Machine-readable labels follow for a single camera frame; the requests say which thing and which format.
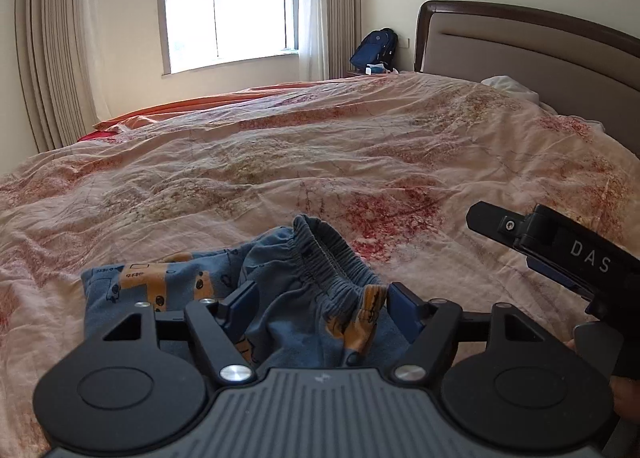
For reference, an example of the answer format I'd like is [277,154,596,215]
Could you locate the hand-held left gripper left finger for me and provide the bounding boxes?
[102,281,261,385]

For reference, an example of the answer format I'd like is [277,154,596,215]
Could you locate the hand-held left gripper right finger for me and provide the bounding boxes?
[387,282,547,384]

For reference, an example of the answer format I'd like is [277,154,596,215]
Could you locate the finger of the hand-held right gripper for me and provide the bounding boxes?
[466,201,532,253]
[525,255,599,302]

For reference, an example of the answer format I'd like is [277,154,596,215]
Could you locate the blue patterned pants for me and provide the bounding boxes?
[81,214,417,370]

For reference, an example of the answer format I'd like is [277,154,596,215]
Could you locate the person's right hand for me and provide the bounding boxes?
[610,376,640,435]

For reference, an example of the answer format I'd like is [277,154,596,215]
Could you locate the white pillow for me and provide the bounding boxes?
[480,75,607,133]

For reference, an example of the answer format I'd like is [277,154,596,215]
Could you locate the pink floral blanket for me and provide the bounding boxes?
[0,71,640,458]

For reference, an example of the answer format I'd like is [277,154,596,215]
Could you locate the brown padded headboard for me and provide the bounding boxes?
[414,0,640,160]

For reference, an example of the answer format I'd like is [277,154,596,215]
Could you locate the brown nightstand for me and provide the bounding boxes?
[346,69,402,80]

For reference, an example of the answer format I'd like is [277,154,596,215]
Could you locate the blue backpack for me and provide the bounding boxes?
[349,28,400,72]

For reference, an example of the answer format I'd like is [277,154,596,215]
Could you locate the beige pleated curtain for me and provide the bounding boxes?
[15,0,114,154]
[297,0,362,82]

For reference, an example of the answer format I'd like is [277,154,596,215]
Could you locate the white framed window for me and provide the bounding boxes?
[159,0,302,76]

